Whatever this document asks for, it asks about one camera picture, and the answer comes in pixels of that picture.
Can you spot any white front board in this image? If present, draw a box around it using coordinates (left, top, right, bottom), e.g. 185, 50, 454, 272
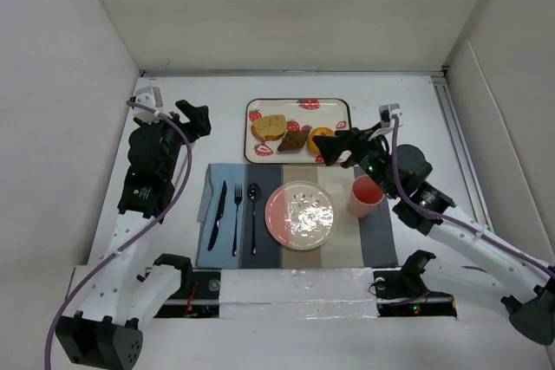
219, 268, 378, 321

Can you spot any pink and white plate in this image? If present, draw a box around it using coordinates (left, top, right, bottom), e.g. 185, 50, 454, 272
264, 180, 338, 251

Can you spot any striped placemat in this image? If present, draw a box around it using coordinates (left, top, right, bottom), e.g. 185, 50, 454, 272
196, 164, 398, 269

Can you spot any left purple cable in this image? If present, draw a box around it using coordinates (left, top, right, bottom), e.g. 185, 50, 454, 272
43, 100, 193, 370

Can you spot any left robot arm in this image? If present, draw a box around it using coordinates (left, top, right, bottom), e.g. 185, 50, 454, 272
44, 98, 212, 369

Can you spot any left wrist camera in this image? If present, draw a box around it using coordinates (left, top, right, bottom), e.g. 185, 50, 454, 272
131, 87, 163, 116

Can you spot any yellow cake slice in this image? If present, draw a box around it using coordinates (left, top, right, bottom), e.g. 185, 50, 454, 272
251, 114, 287, 142

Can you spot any black spoon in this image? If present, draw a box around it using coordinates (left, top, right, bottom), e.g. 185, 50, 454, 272
248, 183, 260, 256

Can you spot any pink cup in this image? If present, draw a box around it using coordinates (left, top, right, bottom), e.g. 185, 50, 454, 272
348, 176, 385, 218

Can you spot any strawberry print tray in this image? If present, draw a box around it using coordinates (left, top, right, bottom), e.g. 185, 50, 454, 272
244, 98, 351, 165

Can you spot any black fork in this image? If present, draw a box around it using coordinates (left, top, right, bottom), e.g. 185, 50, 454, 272
232, 185, 243, 256

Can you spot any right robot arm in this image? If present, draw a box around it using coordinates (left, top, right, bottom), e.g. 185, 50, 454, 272
314, 127, 554, 346

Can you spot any brown chocolate croissant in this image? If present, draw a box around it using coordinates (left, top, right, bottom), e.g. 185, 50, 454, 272
277, 130, 310, 153

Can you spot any orange glazed donut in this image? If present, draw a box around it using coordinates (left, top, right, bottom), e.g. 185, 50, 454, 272
306, 127, 335, 156

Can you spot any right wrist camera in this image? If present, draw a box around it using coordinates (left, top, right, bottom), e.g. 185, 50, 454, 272
379, 103, 402, 127

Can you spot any black knife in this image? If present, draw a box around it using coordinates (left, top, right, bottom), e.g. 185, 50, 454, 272
207, 181, 227, 251

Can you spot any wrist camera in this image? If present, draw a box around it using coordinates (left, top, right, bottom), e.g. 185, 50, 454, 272
379, 103, 402, 127
131, 87, 163, 116

